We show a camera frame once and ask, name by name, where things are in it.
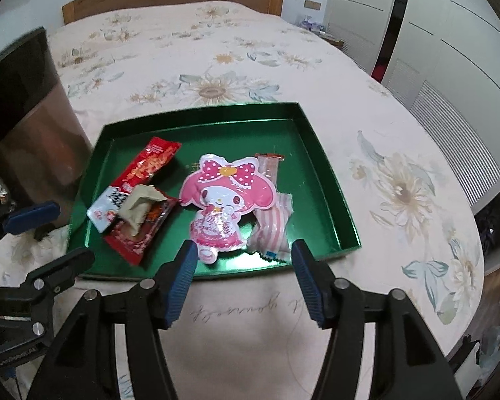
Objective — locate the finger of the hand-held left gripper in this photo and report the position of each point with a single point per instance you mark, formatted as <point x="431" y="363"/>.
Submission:
<point x="60" y="271"/>
<point x="31" y="216"/>

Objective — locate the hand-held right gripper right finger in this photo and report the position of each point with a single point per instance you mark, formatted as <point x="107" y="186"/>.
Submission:
<point x="312" y="287"/>

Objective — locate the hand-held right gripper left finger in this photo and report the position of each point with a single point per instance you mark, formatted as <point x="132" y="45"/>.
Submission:
<point x="179" y="287"/>

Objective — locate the dark red snack packet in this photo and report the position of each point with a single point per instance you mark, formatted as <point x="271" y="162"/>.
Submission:
<point x="139" y="237"/>

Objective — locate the small white snack packet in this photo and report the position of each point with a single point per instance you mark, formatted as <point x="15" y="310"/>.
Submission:
<point x="104" y="210"/>

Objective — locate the pink striped candy packet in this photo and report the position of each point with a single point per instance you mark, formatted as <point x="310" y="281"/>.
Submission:
<point x="271" y="223"/>

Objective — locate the black and copper trash bin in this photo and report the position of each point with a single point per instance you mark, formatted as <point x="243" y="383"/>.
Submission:
<point x="29" y="133"/>

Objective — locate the green tray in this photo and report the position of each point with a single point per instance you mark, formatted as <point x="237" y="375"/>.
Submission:
<point x="308" y="200"/>

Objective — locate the beige wrapper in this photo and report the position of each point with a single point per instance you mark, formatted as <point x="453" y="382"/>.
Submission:
<point x="141" y="206"/>

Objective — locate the pink cartoon snack packet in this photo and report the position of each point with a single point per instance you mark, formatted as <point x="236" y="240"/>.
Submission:
<point x="225" y="200"/>

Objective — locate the bright red snack packet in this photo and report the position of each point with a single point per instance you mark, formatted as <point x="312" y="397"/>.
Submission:
<point x="150" y="162"/>

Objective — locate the dark bag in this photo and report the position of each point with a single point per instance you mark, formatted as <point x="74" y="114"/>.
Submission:
<point x="491" y="227"/>

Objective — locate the bedside table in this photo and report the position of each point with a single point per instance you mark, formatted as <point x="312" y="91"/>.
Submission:
<point x="333" y="41"/>

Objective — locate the white wardrobe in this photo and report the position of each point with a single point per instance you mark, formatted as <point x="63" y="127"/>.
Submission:
<point x="441" y="50"/>

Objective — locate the wall switch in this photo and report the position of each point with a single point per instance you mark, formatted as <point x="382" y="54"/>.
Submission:
<point x="312" y="5"/>

